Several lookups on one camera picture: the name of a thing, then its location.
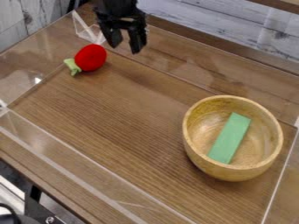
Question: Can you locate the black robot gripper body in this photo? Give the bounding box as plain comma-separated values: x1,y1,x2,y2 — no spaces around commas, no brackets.
92,0,145,28

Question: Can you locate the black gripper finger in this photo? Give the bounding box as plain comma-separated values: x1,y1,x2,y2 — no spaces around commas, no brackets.
100,25,122,48
126,26,146,54

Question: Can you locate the red plush fruit green stem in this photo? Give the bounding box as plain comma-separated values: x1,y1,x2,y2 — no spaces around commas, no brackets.
62,43,108,77

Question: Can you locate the green rectangular block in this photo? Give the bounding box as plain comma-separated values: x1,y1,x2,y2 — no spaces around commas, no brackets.
208,113,250,164

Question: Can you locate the wooden bowl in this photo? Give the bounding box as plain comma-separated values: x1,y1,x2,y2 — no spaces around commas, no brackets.
181,95,284,182

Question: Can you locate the clear acrylic tray wall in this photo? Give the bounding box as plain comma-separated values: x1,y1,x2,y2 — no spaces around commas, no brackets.
0,17,299,224

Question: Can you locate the black table leg bracket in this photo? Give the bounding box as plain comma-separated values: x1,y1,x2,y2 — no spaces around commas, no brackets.
24,185,65,224

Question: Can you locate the black cable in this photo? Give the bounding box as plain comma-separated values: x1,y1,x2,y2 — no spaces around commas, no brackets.
0,202,21,224

